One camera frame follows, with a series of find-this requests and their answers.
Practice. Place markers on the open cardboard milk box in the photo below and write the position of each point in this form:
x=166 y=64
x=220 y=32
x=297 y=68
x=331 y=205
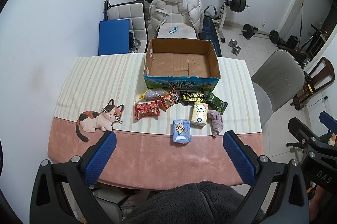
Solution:
x=183 y=64

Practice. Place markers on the small blue packet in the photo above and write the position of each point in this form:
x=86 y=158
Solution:
x=174 y=30

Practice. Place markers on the grey sock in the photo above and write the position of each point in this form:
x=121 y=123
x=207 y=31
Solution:
x=216 y=122

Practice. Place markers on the yellow cartoon tissue pack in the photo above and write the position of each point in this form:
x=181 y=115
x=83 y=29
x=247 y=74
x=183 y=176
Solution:
x=199 y=114

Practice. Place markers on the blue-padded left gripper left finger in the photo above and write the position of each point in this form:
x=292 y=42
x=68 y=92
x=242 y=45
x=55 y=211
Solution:
x=49 y=202

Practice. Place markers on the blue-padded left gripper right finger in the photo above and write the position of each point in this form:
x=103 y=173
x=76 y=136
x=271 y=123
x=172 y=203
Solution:
x=289 y=203

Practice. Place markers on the blue folded mat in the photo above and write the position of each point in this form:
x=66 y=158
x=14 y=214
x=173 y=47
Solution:
x=113 y=37

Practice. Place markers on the blue cartoon tissue pack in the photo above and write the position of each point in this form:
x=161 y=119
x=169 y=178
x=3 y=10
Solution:
x=181 y=131

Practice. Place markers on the white weight rack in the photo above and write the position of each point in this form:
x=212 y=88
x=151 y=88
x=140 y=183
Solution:
x=219 y=19

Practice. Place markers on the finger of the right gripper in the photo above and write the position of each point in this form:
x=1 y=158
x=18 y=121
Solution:
x=328 y=121
x=298 y=127

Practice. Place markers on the white puffer jacket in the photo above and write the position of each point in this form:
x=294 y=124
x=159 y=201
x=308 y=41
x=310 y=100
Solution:
x=160 y=9

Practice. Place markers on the green wipes pack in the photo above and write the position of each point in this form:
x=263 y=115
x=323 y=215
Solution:
x=215 y=102

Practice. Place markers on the black blue weight bench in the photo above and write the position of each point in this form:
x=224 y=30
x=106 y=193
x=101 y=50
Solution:
x=209 y=31

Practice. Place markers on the dark fleece garment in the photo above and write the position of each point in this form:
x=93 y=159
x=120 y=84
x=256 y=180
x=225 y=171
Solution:
x=203 y=202

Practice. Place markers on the brown wooden chair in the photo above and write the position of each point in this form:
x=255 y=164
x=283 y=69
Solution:
x=320 y=77

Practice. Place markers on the black shoe shine wipes pack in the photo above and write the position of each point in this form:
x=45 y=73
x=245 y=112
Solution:
x=189 y=98

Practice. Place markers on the white padded chair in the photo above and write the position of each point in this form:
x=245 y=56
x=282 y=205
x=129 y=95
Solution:
x=177 y=26

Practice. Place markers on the chrome dumbbell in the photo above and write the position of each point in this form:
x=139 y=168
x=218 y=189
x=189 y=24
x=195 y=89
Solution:
x=236 y=50
x=233 y=43

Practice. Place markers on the red snack bag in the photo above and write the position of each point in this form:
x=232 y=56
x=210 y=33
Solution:
x=147 y=109

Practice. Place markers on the orange panda snack bag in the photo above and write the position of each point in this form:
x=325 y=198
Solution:
x=169 y=99

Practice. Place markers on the white quilted chair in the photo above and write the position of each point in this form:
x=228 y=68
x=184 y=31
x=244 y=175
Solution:
x=135 y=14

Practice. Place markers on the yellow silver scrub sponge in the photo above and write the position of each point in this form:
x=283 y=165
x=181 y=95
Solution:
x=153 y=94

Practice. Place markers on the barbell on floor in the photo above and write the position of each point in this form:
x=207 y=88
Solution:
x=248 y=31

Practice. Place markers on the grey shell chair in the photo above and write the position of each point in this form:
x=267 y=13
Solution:
x=278 y=80

